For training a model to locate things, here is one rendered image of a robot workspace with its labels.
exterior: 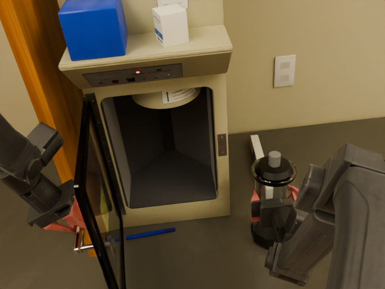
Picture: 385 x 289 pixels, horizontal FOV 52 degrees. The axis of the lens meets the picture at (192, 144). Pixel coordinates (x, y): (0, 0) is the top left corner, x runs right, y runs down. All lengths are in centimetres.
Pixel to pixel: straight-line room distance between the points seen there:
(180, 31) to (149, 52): 7
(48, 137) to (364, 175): 55
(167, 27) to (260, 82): 73
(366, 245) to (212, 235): 80
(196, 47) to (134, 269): 61
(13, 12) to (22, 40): 5
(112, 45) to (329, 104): 100
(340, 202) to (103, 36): 50
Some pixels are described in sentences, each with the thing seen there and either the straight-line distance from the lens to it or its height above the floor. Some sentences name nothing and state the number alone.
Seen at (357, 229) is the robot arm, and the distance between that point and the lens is 37.
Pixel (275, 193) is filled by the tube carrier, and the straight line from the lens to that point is 97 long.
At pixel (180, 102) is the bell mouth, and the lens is 94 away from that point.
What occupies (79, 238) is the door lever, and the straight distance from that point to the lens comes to 83.
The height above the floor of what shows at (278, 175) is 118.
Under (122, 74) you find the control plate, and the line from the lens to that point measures 80.
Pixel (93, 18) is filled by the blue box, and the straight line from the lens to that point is 73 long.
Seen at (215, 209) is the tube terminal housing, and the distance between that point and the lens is 115.
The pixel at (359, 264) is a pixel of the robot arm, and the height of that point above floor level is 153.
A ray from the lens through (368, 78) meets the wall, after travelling 157.
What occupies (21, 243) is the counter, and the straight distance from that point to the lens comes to 127.
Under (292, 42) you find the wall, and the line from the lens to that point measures 139.
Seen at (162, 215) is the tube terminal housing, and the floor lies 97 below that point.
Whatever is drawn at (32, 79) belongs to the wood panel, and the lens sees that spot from 82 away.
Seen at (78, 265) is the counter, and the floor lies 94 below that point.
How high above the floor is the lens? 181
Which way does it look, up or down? 37 degrees down
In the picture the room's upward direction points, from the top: 6 degrees counter-clockwise
